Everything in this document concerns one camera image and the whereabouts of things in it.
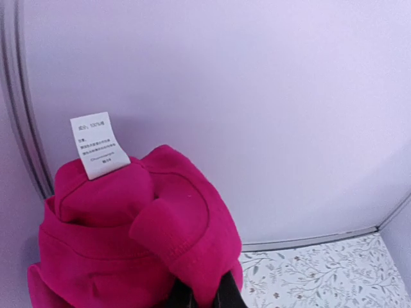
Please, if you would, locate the floral tablecloth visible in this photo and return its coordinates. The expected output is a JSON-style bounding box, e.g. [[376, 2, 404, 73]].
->
[[240, 233, 410, 307]]

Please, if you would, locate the white care label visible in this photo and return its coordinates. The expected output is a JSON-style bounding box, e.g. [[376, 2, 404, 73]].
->
[[70, 112, 130, 180]]

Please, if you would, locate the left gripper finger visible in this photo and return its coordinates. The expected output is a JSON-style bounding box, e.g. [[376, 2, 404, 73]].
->
[[166, 279, 197, 308]]

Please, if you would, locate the red t-shirt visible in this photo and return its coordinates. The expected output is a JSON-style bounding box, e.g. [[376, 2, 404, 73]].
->
[[28, 145, 245, 307]]

